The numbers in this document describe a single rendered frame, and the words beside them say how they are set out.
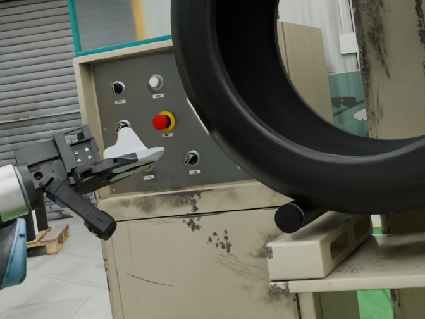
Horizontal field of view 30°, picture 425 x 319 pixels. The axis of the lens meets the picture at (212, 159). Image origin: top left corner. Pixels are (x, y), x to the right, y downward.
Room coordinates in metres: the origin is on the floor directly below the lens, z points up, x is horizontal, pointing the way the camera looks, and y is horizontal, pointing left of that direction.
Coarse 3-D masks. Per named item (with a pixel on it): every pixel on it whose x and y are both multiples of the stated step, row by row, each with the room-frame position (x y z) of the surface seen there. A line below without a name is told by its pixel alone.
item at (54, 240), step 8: (40, 200) 8.34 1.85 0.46; (40, 208) 8.32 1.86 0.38; (24, 216) 7.53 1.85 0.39; (32, 216) 7.68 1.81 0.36; (40, 216) 8.31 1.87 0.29; (32, 224) 7.63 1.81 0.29; (40, 224) 8.30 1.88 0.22; (64, 224) 8.63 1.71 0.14; (32, 232) 7.60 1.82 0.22; (40, 232) 8.17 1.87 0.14; (56, 232) 7.97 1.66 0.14; (64, 232) 8.52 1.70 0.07; (32, 240) 7.58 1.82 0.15; (48, 240) 7.46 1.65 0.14; (56, 240) 7.53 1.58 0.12; (64, 240) 8.07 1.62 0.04; (32, 248) 8.04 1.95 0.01; (48, 248) 7.46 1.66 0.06; (56, 248) 7.49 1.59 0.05
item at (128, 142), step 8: (128, 128) 1.18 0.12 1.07; (120, 136) 1.17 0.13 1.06; (128, 136) 1.17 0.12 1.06; (136, 136) 1.18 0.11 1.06; (120, 144) 1.16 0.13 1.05; (128, 144) 1.17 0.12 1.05; (136, 144) 1.17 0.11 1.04; (104, 152) 1.16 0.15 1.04; (112, 152) 1.16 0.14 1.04; (120, 152) 1.16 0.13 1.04; (128, 152) 1.16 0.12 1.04; (136, 152) 1.15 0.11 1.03; (144, 152) 1.16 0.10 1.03; (152, 152) 1.17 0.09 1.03; (160, 152) 1.18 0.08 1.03; (144, 160) 1.16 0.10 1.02; (152, 160) 1.18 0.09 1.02; (120, 168) 1.15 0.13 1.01; (128, 168) 1.17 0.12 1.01
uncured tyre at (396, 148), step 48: (192, 0) 1.19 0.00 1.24; (240, 0) 1.45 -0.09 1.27; (192, 48) 1.20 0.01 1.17; (240, 48) 1.45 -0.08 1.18; (192, 96) 1.23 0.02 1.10; (240, 96) 1.20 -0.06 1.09; (288, 96) 1.44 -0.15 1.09; (240, 144) 1.18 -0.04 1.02; (288, 144) 1.14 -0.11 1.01; (336, 144) 1.41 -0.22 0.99; (384, 144) 1.38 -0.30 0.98; (288, 192) 1.18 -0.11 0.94; (336, 192) 1.13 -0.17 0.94; (384, 192) 1.10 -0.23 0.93
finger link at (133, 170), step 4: (160, 156) 1.19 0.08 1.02; (156, 160) 1.19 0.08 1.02; (144, 164) 1.19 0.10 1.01; (148, 164) 1.19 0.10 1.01; (132, 168) 1.18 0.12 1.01; (136, 168) 1.18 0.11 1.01; (140, 168) 1.19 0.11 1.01; (120, 172) 1.17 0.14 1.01; (124, 172) 1.18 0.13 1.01; (128, 172) 1.19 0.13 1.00; (132, 172) 1.19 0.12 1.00; (136, 172) 1.20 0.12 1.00; (112, 176) 1.18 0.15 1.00; (116, 176) 1.18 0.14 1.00; (120, 176) 1.19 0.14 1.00; (124, 176) 1.20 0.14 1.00; (112, 180) 1.19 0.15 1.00
